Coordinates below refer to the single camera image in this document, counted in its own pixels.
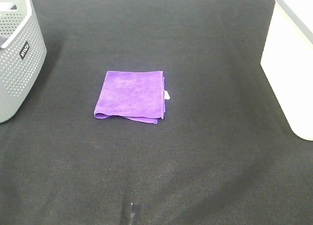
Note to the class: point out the black fabric table cloth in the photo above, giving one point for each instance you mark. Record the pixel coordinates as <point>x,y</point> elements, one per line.
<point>223,155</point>

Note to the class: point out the white plastic storage bin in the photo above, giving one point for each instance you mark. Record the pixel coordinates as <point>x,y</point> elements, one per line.
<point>287,62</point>

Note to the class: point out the grey perforated plastic basket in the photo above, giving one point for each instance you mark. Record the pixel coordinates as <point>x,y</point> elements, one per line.
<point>22,54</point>

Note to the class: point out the purple microfiber towel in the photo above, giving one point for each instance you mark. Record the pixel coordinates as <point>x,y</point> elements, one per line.
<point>138,96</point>

